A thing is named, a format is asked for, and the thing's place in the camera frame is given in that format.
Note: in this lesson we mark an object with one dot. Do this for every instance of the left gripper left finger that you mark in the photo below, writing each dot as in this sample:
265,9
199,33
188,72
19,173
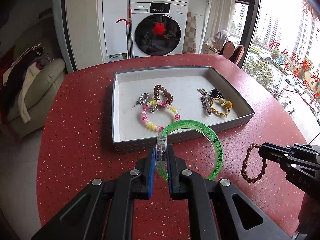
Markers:
104,209

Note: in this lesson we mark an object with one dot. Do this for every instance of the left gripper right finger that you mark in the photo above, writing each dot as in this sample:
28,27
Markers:
217,209

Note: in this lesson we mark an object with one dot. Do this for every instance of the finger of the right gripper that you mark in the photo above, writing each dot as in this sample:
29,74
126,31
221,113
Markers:
268,147
277,158

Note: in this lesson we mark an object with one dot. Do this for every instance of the green translucent bangle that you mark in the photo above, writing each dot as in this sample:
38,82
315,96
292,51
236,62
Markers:
204,153

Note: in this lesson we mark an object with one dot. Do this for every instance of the black hair claw clip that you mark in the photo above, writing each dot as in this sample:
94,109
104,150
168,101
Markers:
216,94

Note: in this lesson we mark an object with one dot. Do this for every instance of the silver rhinestone barrette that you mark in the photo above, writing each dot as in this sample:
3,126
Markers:
206,105

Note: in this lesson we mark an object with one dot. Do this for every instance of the gold bunny hair clip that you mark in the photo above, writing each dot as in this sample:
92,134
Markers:
203,92

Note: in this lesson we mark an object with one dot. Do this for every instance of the silver heart hair claw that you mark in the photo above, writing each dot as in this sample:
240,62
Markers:
153,108

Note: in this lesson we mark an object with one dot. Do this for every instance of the silver rhinestone hair claw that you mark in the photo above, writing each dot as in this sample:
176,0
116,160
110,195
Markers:
143,99

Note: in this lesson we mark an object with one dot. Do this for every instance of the grey jewelry tray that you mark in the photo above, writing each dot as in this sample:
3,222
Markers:
128,131

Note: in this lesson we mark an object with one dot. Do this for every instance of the brown chair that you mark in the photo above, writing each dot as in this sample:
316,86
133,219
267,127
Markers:
227,50
237,54

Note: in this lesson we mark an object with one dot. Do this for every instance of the beige bag on chair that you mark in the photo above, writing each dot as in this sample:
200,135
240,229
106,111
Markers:
214,44

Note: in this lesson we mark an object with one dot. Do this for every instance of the checkered cloth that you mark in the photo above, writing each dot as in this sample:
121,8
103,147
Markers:
189,45

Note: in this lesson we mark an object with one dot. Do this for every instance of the beige sofa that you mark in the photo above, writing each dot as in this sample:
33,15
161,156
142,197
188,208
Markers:
42,33

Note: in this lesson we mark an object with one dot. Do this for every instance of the white detergent jug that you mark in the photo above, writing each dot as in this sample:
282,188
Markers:
114,58

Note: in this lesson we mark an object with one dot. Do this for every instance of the pile of clothes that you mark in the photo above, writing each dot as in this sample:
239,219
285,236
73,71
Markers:
21,85

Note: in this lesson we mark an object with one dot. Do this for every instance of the white curtain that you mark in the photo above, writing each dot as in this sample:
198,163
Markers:
218,16

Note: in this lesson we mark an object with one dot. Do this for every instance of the lower white washing machine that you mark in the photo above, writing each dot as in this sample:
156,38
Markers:
158,27

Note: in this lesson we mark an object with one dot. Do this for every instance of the white cabinet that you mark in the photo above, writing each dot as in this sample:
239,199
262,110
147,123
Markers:
87,31

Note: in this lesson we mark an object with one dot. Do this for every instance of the red handled mop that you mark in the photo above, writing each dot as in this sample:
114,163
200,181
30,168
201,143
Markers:
128,25

